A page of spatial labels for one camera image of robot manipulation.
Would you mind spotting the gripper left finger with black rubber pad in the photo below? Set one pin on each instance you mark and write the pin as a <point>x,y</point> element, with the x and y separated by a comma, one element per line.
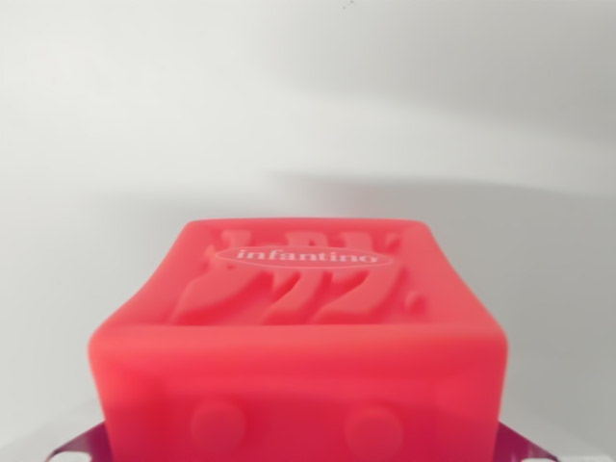
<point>82,445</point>

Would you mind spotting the gripper right finger with black rubber pad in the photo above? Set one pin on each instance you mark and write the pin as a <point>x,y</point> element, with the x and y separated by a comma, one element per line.
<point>524,445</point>

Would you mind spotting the red soft infantino cube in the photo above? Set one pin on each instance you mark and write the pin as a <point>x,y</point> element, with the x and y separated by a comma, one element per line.
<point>303,361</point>

